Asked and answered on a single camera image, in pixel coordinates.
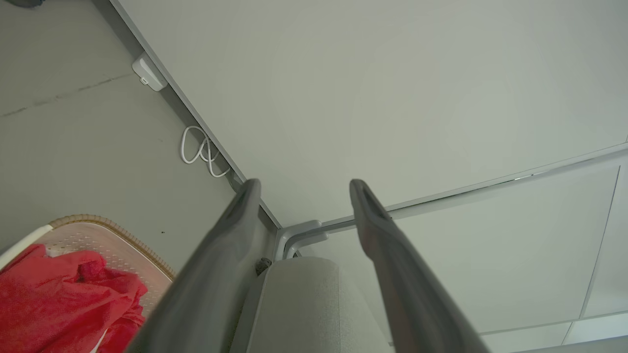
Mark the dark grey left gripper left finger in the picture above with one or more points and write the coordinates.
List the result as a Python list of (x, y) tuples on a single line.
[(211, 279)]

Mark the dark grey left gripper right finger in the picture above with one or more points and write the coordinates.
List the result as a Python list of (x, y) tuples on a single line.
[(407, 289)]

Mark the red garment with thin stripes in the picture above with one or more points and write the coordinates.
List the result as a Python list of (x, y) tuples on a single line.
[(49, 304)]

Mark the woven rim laundry basket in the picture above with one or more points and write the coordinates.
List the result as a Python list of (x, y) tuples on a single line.
[(122, 250)]

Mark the white power adapter box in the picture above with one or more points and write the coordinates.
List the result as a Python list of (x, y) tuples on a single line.
[(148, 72)]

